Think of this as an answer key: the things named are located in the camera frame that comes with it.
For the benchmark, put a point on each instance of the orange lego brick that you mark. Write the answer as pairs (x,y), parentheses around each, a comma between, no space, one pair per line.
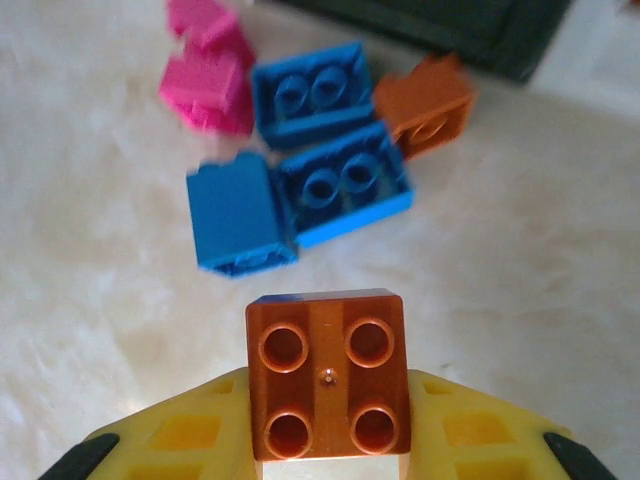
(327,380)
(425,105)

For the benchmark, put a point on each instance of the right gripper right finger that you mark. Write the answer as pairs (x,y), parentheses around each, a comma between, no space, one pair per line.
(475,435)

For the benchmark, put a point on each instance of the blue lego brick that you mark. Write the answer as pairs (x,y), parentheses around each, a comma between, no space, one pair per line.
(345,190)
(312,95)
(235,215)

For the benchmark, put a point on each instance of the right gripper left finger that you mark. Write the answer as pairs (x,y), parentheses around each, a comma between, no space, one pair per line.
(190,435)

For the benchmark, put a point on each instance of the black plastic container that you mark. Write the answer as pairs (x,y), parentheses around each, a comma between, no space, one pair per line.
(450,25)

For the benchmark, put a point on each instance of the pink lego brick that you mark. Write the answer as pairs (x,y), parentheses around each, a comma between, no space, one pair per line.
(200,20)
(207,90)

